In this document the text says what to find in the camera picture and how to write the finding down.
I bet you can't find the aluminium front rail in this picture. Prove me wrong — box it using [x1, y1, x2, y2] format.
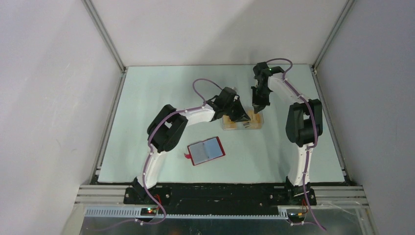
[312, 186, 369, 209]

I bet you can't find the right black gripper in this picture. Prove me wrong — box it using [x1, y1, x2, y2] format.
[252, 85, 272, 114]

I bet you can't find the left aluminium frame post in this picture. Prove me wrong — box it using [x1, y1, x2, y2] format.
[81, 0, 126, 73]

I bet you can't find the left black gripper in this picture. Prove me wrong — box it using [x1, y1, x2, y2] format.
[223, 98, 251, 123]

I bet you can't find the red leather card holder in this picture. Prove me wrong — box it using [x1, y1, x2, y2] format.
[184, 137, 226, 166]

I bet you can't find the right aluminium frame post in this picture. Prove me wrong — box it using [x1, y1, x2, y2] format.
[312, 0, 356, 71]

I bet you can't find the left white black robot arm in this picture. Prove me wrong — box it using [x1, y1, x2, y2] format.
[133, 87, 251, 204]

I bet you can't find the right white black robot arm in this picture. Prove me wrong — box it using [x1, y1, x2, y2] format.
[251, 62, 323, 205]

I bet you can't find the grey slotted cable duct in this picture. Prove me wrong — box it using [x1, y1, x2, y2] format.
[85, 206, 288, 220]

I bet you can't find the orange credit card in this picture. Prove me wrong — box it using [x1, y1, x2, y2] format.
[247, 110, 263, 129]
[222, 115, 241, 131]

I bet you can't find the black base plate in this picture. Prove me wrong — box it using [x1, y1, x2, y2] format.
[123, 182, 316, 206]

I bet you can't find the aluminium frame post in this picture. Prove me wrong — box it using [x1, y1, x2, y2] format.
[312, 0, 356, 71]
[81, 0, 126, 73]

